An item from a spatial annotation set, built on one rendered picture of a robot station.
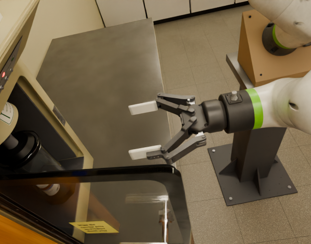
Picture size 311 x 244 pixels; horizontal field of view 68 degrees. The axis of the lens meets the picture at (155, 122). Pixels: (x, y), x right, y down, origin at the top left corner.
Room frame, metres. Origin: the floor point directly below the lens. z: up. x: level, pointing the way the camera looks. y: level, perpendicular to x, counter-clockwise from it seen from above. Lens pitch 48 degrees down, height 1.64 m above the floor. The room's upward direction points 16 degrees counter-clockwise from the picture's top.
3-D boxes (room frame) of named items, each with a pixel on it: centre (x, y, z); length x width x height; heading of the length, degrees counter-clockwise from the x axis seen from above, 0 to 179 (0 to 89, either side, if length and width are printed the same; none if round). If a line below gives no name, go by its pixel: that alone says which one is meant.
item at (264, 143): (0.76, -0.57, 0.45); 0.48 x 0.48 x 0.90; 86
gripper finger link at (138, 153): (0.29, 0.04, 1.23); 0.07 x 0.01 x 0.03; 83
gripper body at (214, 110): (0.34, -0.10, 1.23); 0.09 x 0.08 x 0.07; 83
